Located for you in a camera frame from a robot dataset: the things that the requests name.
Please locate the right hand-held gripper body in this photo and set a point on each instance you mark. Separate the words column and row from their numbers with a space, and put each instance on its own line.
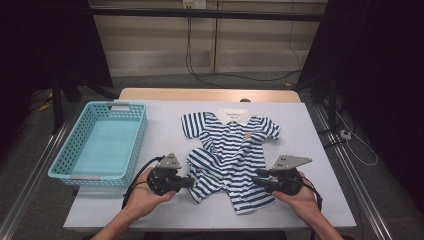
column 286, row 181

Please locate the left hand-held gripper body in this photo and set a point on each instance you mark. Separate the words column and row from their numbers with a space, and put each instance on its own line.
column 163, row 181

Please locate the blue white striped baby romper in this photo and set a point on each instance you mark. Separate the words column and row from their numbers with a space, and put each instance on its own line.
column 233, row 150

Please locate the light blue plastic basket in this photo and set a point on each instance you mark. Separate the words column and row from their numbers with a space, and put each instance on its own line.
column 100, row 146

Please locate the person's right hand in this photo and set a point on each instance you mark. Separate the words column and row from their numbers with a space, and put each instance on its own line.
column 305, row 203

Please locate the person's left hand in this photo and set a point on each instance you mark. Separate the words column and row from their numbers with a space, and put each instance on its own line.
column 143, row 203

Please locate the white table mat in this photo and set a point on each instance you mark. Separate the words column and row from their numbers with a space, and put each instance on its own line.
column 166, row 126

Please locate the dark round table grommet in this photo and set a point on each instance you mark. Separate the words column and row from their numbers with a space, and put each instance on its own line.
column 245, row 100

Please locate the wooden table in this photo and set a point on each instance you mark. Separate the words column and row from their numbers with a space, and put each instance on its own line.
column 206, row 95

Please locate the black metal stand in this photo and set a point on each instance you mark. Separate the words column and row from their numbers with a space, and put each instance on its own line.
column 56, row 106
column 331, row 100

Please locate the small yellow strip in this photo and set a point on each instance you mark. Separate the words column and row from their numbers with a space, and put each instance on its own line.
column 45, row 106

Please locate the black curtain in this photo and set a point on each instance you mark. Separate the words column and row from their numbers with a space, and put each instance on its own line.
column 383, row 66
column 40, row 40

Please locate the aluminium rail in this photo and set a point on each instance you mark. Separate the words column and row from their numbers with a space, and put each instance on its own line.
column 30, row 186
column 360, row 193

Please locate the white wall socket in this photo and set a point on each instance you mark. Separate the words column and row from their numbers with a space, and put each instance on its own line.
column 195, row 4

